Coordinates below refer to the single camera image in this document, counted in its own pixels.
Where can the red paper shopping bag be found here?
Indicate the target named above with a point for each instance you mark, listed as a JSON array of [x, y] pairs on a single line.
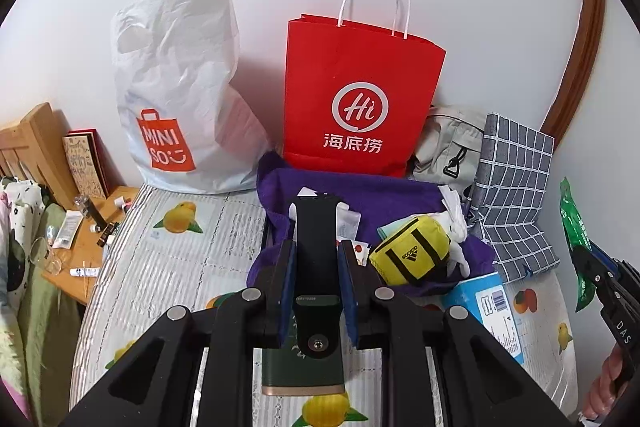
[[355, 95]]

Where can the patterned hardcover book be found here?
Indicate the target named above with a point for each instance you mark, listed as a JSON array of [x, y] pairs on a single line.
[[83, 154]]

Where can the fruit print tablecloth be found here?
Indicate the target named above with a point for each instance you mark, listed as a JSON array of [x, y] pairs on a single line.
[[148, 270]]

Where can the person's right hand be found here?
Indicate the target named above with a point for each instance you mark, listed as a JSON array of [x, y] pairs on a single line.
[[602, 394]]

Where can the dark green gold box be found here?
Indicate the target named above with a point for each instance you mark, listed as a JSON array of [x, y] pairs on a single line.
[[309, 360]]

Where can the white Miniso plastic bag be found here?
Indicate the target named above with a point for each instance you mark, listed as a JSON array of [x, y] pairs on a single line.
[[188, 129]]

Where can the beige canvas bag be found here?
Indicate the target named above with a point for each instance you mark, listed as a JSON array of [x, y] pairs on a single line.
[[448, 151]]

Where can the white tissue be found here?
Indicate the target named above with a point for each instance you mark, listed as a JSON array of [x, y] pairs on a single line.
[[454, 224]]

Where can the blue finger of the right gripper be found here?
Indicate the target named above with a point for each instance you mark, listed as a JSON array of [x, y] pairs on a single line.
[[602, 254], [587, 269]]

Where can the grey checked folded cushion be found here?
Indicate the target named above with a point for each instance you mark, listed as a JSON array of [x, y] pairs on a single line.
[[507, 195]]

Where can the panda print bedding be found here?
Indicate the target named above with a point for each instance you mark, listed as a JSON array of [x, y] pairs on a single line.
[[39, 323]]

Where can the white sponge block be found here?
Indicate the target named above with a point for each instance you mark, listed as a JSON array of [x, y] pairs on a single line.
[[347, 221]]

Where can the purple fleece cloth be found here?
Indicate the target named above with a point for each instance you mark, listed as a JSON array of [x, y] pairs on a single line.
[[378, 199]]

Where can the brown wooden door frame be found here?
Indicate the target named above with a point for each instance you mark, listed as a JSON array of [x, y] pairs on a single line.
[[577, 73]]

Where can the wooden bedside table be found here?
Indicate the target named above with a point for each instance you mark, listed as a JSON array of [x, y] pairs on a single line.
[[86, 253]]

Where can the fruit print wipes packet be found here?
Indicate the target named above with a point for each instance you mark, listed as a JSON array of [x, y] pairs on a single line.
[[361, 251]]

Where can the blue tissue box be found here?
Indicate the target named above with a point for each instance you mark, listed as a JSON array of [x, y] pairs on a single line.
[[485, 297]]

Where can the green snack sachet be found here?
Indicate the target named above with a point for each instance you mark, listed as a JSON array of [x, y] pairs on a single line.
[[577, 240]]

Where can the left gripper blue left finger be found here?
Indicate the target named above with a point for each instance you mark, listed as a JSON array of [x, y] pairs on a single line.
[[195, 367]]

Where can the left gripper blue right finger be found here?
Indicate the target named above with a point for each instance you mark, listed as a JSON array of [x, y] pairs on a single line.
[[438, 367]]

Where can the white and mint sock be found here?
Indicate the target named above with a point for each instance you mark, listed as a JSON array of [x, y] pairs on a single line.
[[387, 231]]

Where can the yellow Adidas pouch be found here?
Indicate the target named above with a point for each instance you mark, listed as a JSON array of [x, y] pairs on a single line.
[[413, 253]]

